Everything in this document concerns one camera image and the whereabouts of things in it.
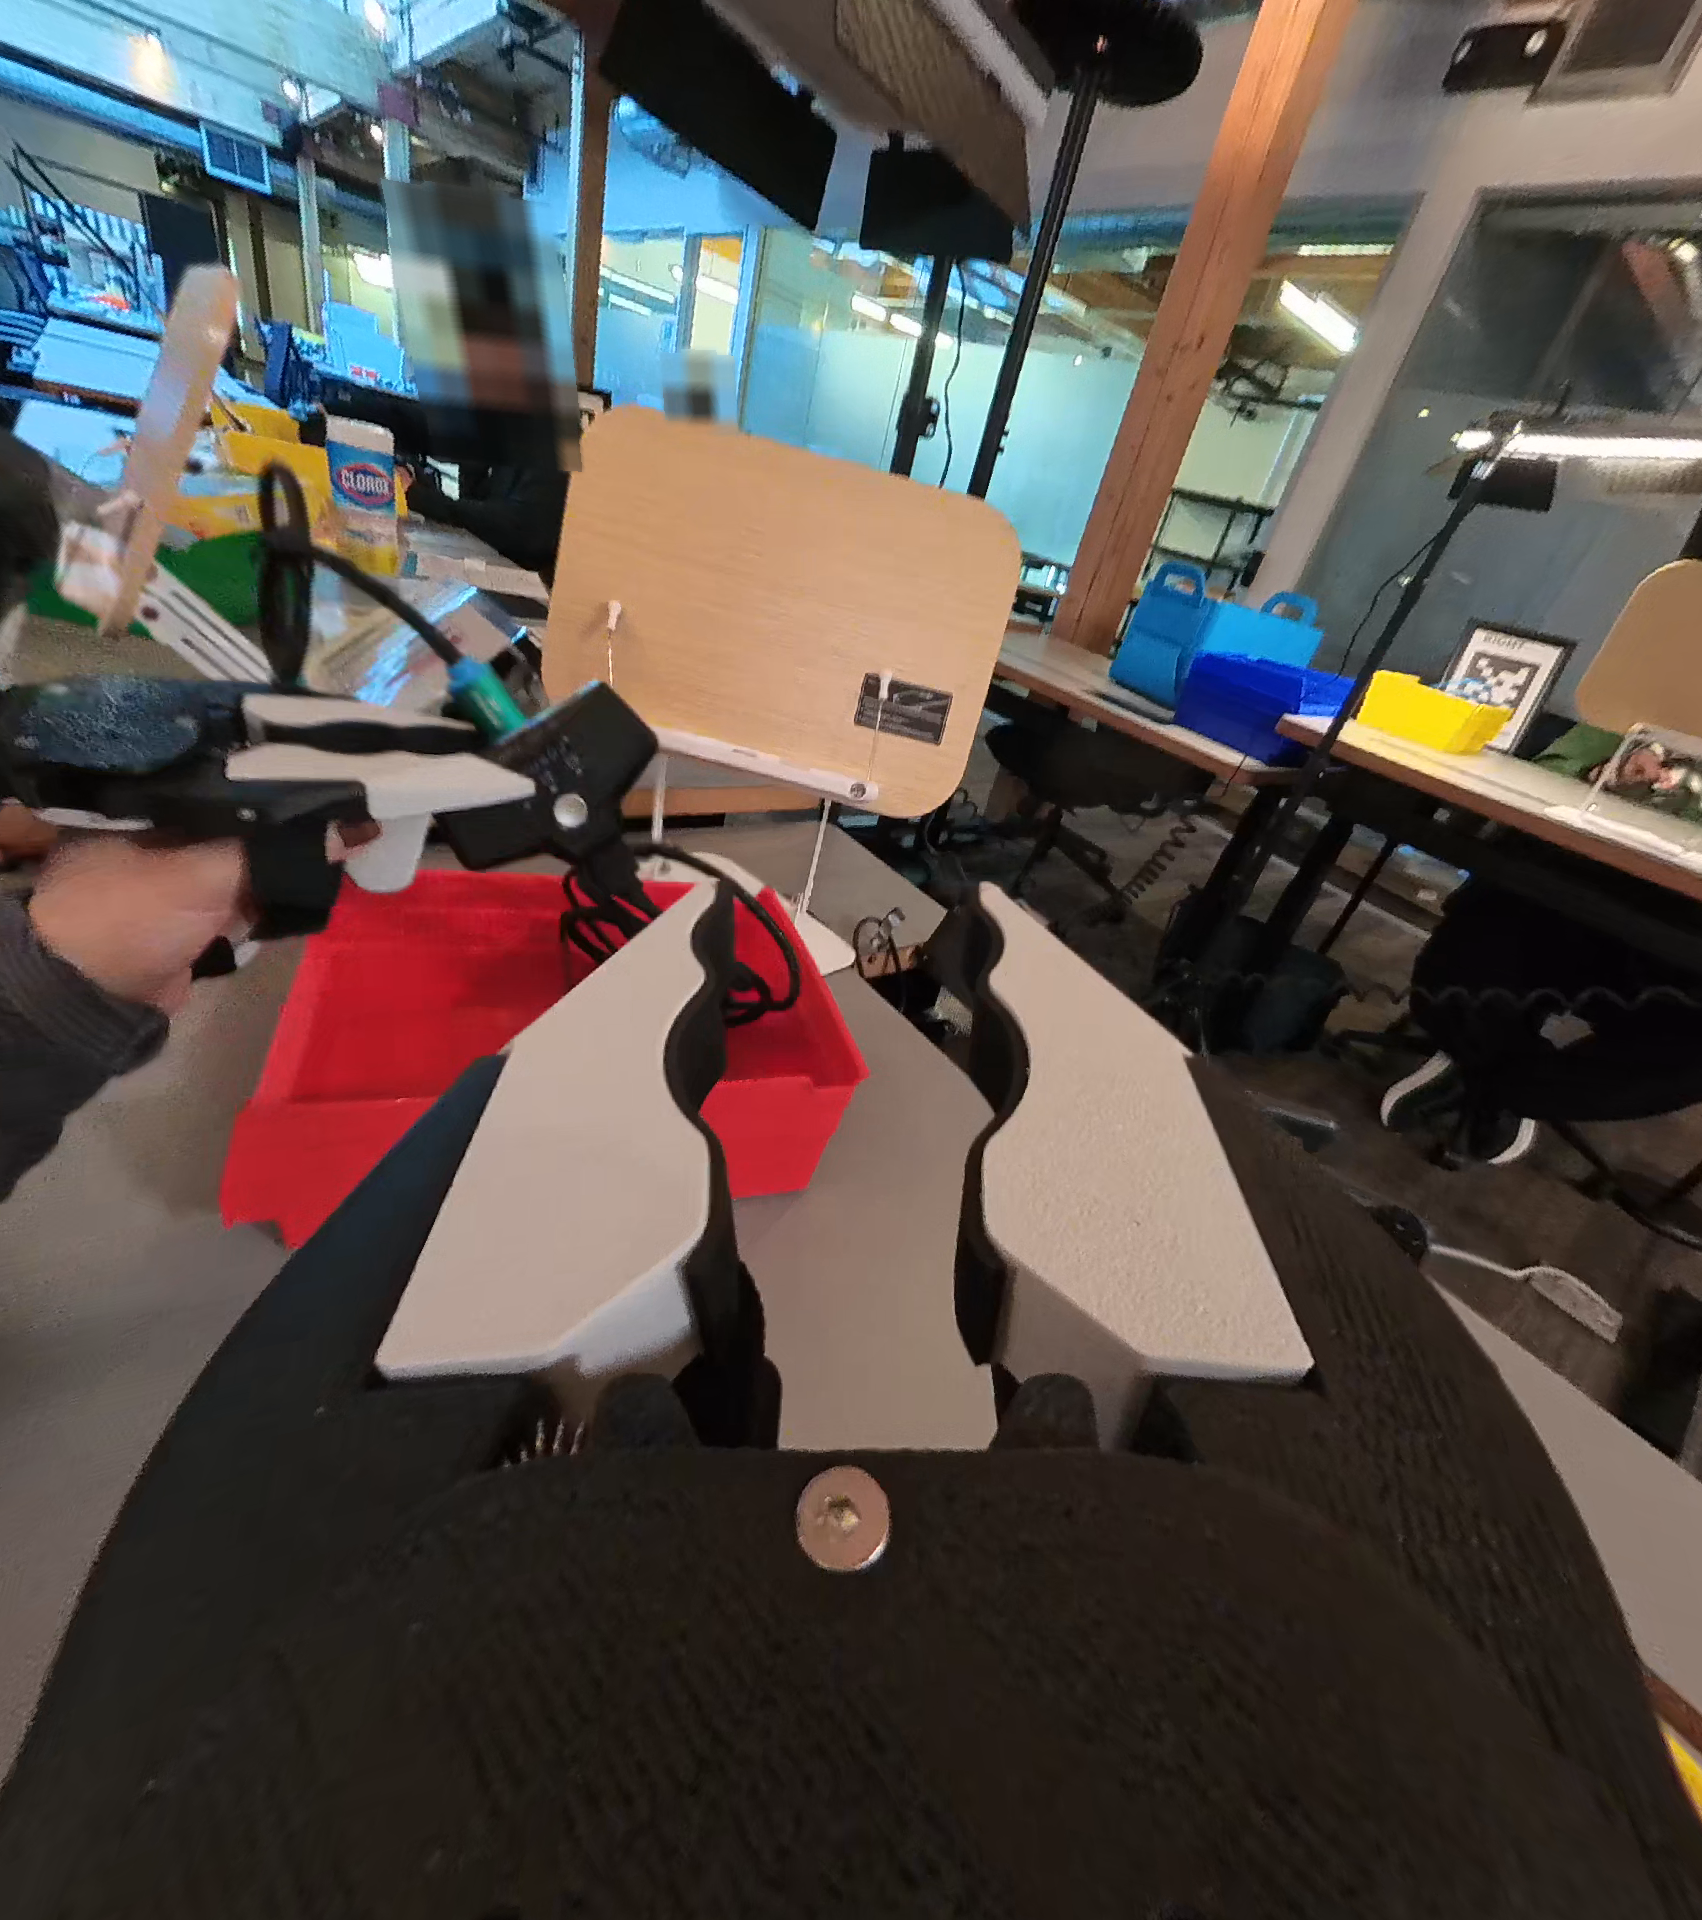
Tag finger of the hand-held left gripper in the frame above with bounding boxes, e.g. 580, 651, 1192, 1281
223, 746, 542, 898
237, 690, 486, 755

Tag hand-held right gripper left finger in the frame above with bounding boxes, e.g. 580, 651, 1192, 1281
374, 875, 786, 1450

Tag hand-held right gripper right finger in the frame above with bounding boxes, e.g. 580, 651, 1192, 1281
921, 881, 1317, 1450

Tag black HDMI cable green plug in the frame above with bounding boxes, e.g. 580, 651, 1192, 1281
254, 456, 516, 739

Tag black USB hub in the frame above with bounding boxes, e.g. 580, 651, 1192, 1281
434, 677, 665, 875

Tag red plastic bin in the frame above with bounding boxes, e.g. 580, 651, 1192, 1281
218, 866, 872, 1250

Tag thin black hub cable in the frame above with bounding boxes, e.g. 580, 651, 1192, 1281
554, 840, 808, 1038

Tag person's left hand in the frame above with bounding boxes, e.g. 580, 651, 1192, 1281
26, 840, 260, 1014

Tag green plastic bin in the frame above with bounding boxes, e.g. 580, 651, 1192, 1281
26, 532, 268, 632

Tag disinfectant wipes canister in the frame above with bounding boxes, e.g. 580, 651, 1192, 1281
317, 411, 409, 579

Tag black bag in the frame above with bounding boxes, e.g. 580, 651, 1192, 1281
1149, 900, 1356, 1060

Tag yellow plastic bin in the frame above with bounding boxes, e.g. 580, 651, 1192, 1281
1352, 669, 1515, 755
198, 392, 335, 542

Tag wooden board with black label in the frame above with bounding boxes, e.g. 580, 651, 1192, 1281
538, 402, 1026, 977

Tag white power strip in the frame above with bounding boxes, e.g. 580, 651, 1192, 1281
1419, 1235, 1625, 1343

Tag black office chair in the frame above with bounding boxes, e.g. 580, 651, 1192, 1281
986, 719, 1243, 901
1405, 883, 1702, 1247

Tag dark blue plastic bin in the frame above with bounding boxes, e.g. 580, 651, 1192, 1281
1171, 651, 1359, 767

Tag brown-edged table black legs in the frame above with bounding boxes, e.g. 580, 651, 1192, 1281
1278, 712, 1702, 1201
992, 630, 1333, 842

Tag light blue caddy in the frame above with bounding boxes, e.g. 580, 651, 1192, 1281
1210, 588, 1325, 669
1107, 562, 1220, 708

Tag framed marker tag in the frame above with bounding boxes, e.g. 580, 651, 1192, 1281
1436, 618, 1580, 752

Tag black hanging monitor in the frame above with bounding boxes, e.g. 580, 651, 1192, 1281
596, 0, 838, 234
858, 141, 1018, 270

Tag studio lamp on stand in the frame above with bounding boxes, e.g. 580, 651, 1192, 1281
1315, 404, 1580, 752

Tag white ceiling unit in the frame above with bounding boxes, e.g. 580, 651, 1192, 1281
699, 0, 1055, 227

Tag black floor lamp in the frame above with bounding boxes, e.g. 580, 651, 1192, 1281
961, 0, 1205, 504

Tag wooden post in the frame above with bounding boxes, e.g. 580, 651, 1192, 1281
1051, 0, 1359, 653

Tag wall air vent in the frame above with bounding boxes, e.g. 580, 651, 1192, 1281
1531, 0, 1702, 104

